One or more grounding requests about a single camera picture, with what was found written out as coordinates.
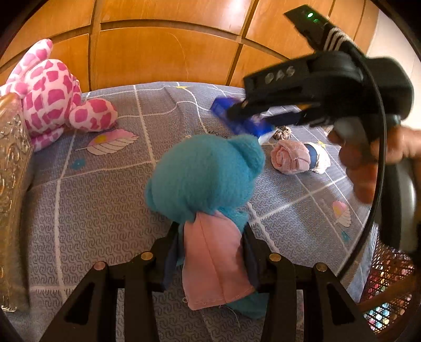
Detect white and blue rolled sock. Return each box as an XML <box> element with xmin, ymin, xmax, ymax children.
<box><xmin>304</xmin><ymin>141</ymin><xmax>331</xmax><ymax>174</ymax></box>

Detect bed with grey patterned sheet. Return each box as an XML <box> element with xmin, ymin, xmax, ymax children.
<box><xmin>0</xmin><ymin>82</ymin><xmax>379</xmax><ymax>342</ymax></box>

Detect pink rolled cloth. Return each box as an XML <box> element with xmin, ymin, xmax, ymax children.
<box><xmin>270</xmin><ymin>141</ymin><xmax>311</xmax><ymax>175</ymax></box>

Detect pink spotted plush toy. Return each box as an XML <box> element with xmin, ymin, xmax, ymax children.
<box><xmin>0</xmin><ymin>39</ymin><xmax>118</xmax><ymax>152</ymax></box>

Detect wooden headboard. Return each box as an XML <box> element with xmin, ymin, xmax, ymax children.
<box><xmin>0</xmin><ymin>0</ymin><xmax>380</xmax><ymax>94</ymax></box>

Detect teal plush toy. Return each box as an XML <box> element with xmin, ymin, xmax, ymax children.
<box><xmin>145</xmin><ymin>133</ymin><xmax>270</xmax><ymax>321</ymax></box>

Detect brown woven basket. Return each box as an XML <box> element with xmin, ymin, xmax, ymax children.
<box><xmin>357</xmin><ymin>240</ymin><xmax>418</xmax><ymax>333</ymax></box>

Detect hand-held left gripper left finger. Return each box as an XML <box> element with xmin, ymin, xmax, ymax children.
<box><xmin>39</xmin><ymin>224</ymin><xmax>185</xmax><ymax>342</ymax></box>

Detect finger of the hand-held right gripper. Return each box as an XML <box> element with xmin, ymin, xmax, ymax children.
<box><xmin>263</xmin><ymin>110</ymin><xmax>333</xmax><ymax>129</ymax></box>
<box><xmin>226</xmin><ymin>97</ymin><xmax>306</xmax><ymax>119</ymax></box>

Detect person's right hand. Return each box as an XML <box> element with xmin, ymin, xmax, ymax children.
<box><xmin>327</xmin><ymin>127</ymin><xmax>421</xmax><ymax>205</ymax></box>

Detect blue packet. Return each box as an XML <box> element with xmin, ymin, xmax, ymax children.
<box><xmin>210</xmin><ymin>96</ymin><xmax>275</xmax><ymax>143</ymax></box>

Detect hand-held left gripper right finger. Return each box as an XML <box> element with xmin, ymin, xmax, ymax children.
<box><xmin>242</xmin><ymin>225</ymin><xmax>379</xmax><ymax>342</ymax></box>

